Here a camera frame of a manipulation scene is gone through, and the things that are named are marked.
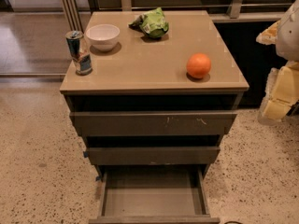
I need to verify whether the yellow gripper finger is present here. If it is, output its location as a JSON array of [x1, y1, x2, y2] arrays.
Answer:
[[256, 21, 280, 45], [260, 61, 299, 120]]

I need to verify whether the white ceramic bowl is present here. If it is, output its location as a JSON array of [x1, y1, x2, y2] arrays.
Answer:
[[85, 24, 120, 51]]

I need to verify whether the grey drawer cabinet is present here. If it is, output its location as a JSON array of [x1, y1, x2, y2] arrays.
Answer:
[[59, 10, 250, 224]]

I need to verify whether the top grey drawer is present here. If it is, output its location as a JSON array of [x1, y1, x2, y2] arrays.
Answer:
[[70, 111, 236, 136]]

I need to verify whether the green crumpled chip bag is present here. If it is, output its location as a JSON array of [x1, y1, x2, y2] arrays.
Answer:
[[128, 7, 169, 39]]

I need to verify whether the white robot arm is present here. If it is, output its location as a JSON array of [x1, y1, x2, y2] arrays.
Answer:
[[256, 0, 299, 125]]

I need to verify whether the middle grey drawer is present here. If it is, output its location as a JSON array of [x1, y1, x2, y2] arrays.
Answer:
[[84, 147, 220, 165]]

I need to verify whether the orange fruit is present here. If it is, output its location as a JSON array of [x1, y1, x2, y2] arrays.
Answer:
[[186, 53, 211, 79]]

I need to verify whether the open bottom grey drawer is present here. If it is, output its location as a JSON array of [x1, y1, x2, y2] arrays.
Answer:
[[89, 165, 220, 224]]

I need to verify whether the blue silver drink can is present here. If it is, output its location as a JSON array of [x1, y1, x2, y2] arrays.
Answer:
[[65, 31, 93, 76]]

